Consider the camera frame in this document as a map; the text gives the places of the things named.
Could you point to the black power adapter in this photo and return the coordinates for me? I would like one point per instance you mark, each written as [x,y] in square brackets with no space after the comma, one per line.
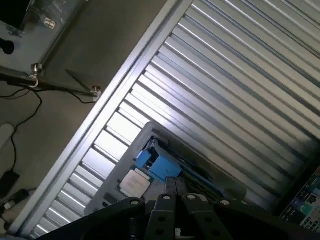
[8,183]

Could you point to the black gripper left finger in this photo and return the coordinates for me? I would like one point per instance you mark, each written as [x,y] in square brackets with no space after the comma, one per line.
[162,212]

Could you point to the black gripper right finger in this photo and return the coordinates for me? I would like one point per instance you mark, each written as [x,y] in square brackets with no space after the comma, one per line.
[197,217]

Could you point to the green motherboard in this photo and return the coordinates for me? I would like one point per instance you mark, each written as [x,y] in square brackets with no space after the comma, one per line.
[306,202]

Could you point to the black open PC case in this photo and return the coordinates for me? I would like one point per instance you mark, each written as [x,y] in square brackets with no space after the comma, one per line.
[300,172]

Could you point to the black tripod stand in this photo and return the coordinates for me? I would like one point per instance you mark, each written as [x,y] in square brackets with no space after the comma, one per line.
[57,86]

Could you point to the silver CPU chip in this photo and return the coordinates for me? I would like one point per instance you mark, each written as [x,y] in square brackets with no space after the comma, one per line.
[135,182]

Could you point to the grey plastic parts rack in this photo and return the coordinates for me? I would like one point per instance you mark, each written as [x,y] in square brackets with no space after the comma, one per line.
[120,165]

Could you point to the black monitor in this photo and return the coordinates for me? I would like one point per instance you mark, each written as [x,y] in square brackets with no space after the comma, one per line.
[12,12]

